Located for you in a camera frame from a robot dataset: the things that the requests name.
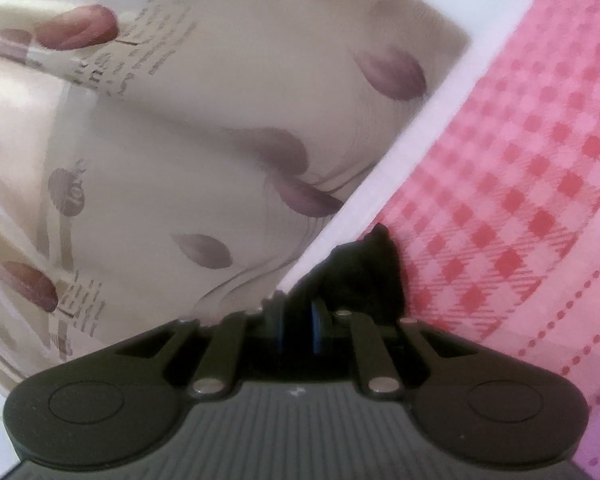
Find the beige leaf print curtain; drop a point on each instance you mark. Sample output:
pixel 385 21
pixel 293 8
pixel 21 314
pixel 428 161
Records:
pixel 180 160

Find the pink checked bed sheet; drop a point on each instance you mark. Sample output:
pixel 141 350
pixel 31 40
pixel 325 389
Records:
pixel 505 185

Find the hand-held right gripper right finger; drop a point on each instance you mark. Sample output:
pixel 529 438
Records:
pixel 318 332

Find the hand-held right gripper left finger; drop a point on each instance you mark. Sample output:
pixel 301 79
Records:
pixel 281 332

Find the black rose print t-shirt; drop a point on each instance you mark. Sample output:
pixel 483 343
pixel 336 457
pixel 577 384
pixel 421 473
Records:
pixel 360 280

